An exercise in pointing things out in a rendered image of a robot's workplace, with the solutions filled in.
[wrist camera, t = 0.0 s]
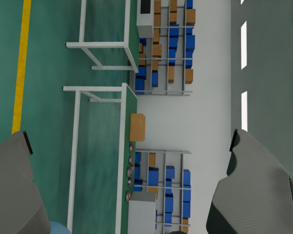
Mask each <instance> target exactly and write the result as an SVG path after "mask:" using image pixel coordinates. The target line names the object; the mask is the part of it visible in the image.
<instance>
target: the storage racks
mask: <svg viewBox="0 0 293 234"><path fill-rule="evenodd" d="M161 8H169V14H168V26H154V27H153V28H168V35H160V37H168V50H167V58H153V38H152V53H151V58H139V60H151V64H147V65H151V81H150V91H146V90H135V79H136V76H135V72H134V90H132V91H133V92H151V94H144V95H164V96H190V94H184V92H193V91H185V67H186V60H193V58H186V28H193V26H186V0H185V3H184V6H177V8H184V19H183V26H170V0H169V6H161ZM170 28H183V35H179V36H183V58H169V29H170ZM152 60H167V64H158V65H167V86H166V91H153V90H152V88H153V87H152ZM169 60H183V64H175V65H182V66H183V67H182V91H168V63H169ZM152 92H166V94H152ZM168 92H182V94H167V93H168ZM134 94H135V95H136V93H134ZM135 152H148V167H147V181H143V182H147V185H134V187H147V192H148V187H150V188H164V212H163V215H162V214H158V215H157V216H162V217H163V222H156V224H162V225H163V234H164V229H165V225H175V226H180V231H182V226H187V227H190V226H191V225H190V224H182V222H183V190H184V189H188V190H191V188H184V187H183V171H184V154H192V153H191V152H189V151H184V150H162V149H135ZM150 152H155V153H165V176H164V182H158V183H164V186H149V185H148V172H149V168H150V167H149V154H150ZM167 153H177V154H181V164H180V183H178V182H172V184H180V187H166V154H167ZM166 189H180V215H179V216H175V215H172V217H175V218H180V223H179V224H178V223H165V192H166Z"/></svg>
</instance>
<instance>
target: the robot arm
mask: <svg viewBox="0 0 293 234"><path fill-rule="evenodd" d="M229 151H230V152H232V153H231V157H230V161H229V165H228V168H227V172H226V174H227V177H226V178H223V179H221V180H219V182H218V184H217V187H216V190H215V192H214V195H213V198H212V202H211V206H210V210H209V214H208V218H207V222H206V230H207V232H208V234H293V180H292V179H291V177H290V175H289V174H288V173H287V171H286V170H285V168H284V167H283V166H282V165H281V164H280V162H279V161H278V160H277V159H276V158H275V157H274V156H273V155H272V154H271V153H270V152H269V151H268V150H267V149H266V148H265V147H263V146H262V145H261V144H260V143H259V142H258V141H257V140H256V139H255V138H254V137H252V136H251V135H250V134H249V133H248V132H247V131H246V130H244V129H235V131H234V135H233V139H232V143H231V147H230V150H229ZM31 154H33V151H32V148H31V144H30V142H29V138H28V135H27V132H26V131H17V132H15V133H13V134H12V135H11V136H10V137H8V138H7V139H6V140H5V141H3V142H2V143H1V144H0V234H72V233H71V232H70V231H69V229H68V228H67V227H65V226H64V225H62V224H60V223H57V222H53V221H49V219H48V216H47V212H46V209H45V206H44V203H43V200H42V198H41V195H40V192H39V189H38V186H37V184H35V183H33V182H32V180H33V178H34V173H33V170H32V167H31V164H30V162H29V158H30V156H31Z"/></svg>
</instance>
